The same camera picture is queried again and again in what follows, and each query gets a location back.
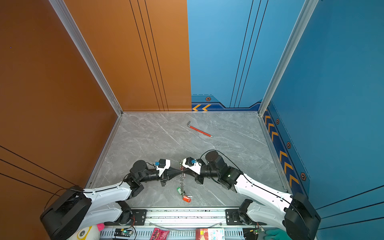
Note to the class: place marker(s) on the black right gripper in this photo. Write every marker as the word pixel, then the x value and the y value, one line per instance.
pixel 198 179

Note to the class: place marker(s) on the red handled hex key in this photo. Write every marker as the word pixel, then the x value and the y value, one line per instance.
pixel 198 130

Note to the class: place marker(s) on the red white box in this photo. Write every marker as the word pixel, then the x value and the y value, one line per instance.
pixel 210 234

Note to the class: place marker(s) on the green circuit board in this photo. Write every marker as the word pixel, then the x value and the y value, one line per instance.
pixel 123 233

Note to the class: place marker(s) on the aluminium corner post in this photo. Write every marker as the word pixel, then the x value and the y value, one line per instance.
pixel 74 32
pixel 295 36

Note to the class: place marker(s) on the aluminium corner post left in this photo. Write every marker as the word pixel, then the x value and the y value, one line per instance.
pixel 74 32

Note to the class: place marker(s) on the green cloth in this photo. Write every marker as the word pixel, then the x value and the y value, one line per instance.
pixel 276 234

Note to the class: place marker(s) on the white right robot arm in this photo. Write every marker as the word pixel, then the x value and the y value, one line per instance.
pixel 232 178

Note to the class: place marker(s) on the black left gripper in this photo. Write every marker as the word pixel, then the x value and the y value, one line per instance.
pixel 169 172

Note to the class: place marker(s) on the aluminium corner post right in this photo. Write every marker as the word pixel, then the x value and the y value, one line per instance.
pixel 295 36

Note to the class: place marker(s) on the metal keyring with chain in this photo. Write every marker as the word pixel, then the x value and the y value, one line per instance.
pixel 182 180

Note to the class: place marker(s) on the pink green plush toy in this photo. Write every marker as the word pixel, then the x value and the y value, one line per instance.
pixel 88 233

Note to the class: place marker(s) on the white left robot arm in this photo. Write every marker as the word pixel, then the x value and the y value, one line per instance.
pixel 79 208

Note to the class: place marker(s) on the aluminium front rail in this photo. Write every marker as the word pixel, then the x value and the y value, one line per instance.
pixel 194 217

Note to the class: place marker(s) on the red key tag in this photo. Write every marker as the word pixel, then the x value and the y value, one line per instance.
pixel 187 199

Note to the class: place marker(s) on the pink snack packet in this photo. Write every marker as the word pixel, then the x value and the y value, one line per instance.
pixel 159 234

